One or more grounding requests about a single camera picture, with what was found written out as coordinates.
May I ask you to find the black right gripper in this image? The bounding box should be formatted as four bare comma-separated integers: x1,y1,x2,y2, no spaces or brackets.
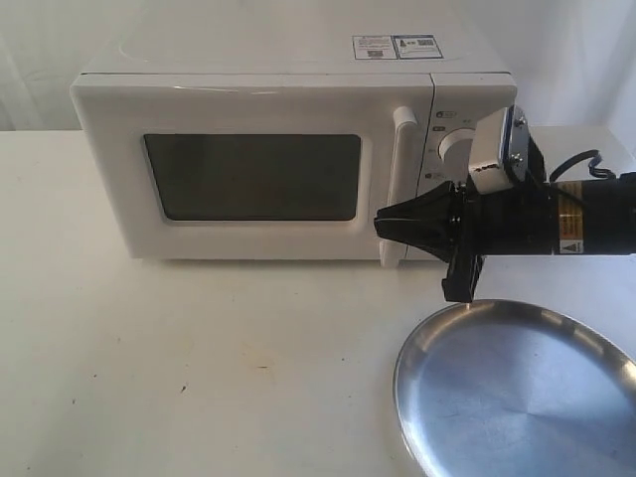
375,182,555,303

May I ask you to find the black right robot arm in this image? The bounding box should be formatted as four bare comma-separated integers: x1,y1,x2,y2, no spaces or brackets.
374,173,635,303

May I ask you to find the upper white control knob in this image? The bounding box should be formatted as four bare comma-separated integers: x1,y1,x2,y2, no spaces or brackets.
438,128,475,167

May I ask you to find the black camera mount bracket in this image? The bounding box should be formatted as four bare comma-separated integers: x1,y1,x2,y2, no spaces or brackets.
500,105,547,187

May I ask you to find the round stainless steel tray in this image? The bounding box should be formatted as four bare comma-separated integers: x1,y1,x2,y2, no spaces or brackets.
393,299,635,476

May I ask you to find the white microwave oven body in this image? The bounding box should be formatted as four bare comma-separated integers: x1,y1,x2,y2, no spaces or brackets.
81,29,519,262

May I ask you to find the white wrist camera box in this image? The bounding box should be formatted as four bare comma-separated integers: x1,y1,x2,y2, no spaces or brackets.
468,107,512,195

